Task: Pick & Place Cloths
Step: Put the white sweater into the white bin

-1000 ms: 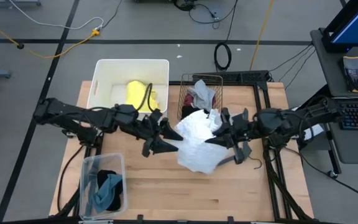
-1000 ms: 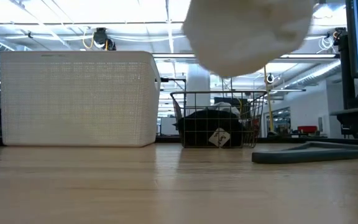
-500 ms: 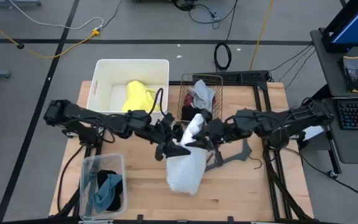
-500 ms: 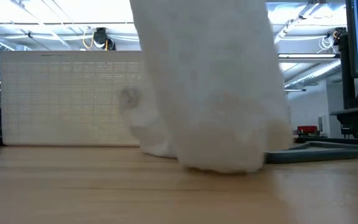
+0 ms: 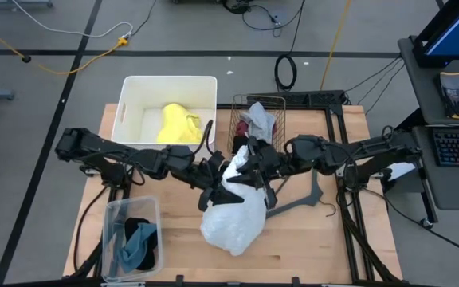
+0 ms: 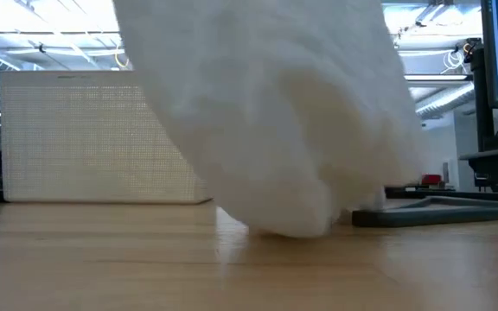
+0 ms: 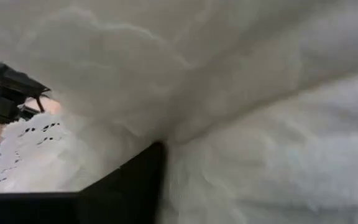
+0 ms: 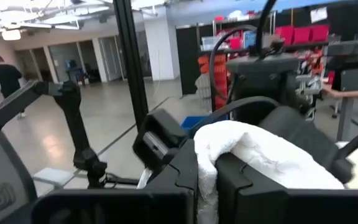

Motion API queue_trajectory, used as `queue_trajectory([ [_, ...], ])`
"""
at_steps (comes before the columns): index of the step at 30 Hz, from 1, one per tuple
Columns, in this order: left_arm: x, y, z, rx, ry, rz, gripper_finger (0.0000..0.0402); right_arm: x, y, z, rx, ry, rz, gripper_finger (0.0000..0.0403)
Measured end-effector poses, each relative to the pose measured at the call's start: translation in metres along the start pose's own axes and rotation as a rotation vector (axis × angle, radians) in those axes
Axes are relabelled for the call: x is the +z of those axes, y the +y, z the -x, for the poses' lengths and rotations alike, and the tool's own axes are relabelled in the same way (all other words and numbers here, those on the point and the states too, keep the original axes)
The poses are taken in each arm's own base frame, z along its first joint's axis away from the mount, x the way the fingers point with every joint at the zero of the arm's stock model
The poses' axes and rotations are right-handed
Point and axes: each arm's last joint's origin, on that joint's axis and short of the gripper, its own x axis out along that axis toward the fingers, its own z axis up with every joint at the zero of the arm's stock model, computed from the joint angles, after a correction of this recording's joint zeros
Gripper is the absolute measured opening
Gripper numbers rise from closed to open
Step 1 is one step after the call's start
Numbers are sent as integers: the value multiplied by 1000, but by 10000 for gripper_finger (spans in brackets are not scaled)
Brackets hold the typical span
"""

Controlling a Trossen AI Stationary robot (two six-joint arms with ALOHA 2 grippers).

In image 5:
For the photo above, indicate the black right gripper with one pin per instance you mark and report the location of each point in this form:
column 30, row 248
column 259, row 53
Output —
column 271, row 159

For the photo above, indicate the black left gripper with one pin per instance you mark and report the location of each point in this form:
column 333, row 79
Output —
column 207, row 175

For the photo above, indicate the white lace cloth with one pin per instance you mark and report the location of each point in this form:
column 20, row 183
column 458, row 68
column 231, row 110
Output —
column 233, row 223

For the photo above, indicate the maroon cloth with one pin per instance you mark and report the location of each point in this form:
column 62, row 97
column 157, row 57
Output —
column 242, row 127

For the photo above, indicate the light grey cloth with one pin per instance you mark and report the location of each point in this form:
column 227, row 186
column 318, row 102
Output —
column 259, row 121

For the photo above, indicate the yellow cloth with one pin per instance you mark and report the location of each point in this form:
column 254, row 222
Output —
column 177, row 125

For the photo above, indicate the long black cloth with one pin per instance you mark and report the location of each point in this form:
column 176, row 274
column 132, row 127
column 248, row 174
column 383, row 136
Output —
column 134, row 227

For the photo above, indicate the sage green cloth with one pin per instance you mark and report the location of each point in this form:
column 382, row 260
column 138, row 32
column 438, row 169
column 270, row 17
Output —
column 138, row 249

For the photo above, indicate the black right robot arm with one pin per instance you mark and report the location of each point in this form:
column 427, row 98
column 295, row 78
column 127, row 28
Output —
column 357, row 151

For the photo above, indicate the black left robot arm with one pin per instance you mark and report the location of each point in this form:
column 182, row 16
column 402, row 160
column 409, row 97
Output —
column 106, row 149

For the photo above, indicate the white perforated plastic bin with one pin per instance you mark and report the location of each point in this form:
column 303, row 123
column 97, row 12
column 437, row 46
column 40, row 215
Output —
column 142, row 103

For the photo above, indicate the clear plastic container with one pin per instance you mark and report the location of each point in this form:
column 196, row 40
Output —
column 112, row 215

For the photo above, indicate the grey side desk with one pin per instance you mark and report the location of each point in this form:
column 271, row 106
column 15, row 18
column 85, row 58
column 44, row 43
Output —
column 424, row 91

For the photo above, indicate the grey work gloves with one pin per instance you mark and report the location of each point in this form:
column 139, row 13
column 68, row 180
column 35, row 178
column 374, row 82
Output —
column 452, row 95

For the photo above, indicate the black computer monitor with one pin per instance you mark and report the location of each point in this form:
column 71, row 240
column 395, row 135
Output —
column 452, row 32

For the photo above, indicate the black aluminium table frame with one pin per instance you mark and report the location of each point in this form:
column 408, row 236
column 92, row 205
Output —
column 313, row 97

